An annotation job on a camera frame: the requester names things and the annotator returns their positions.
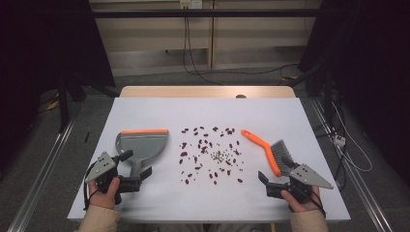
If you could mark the black metal stand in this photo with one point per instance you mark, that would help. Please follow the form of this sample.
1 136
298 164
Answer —
64 96

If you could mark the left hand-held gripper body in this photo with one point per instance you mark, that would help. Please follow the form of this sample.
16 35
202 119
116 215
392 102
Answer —
102 166

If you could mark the person's right hand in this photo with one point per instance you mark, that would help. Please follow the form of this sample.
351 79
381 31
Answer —
303 208

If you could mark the grey dustpan with orange lip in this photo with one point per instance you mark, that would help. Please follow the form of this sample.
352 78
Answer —
143 145

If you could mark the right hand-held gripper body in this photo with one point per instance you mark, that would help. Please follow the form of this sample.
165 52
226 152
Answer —
307 177

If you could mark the person's left hand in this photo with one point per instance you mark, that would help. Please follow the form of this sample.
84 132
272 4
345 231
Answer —
101 199

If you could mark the white power plug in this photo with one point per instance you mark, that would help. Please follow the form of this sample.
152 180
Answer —
339 140

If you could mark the black horizontal bar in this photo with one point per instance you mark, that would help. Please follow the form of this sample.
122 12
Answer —
206 13

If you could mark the small green beans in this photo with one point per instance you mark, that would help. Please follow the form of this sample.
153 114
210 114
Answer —
219 157

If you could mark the metal floor rail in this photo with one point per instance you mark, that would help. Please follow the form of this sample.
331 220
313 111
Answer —
351 167
42 170

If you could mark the white wall socket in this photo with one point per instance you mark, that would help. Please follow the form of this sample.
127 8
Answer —
190 4

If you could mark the orange brush with grey bristles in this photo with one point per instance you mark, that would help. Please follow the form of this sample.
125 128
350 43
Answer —
266 149

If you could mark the red beans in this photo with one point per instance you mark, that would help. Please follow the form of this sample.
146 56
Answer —
183 154

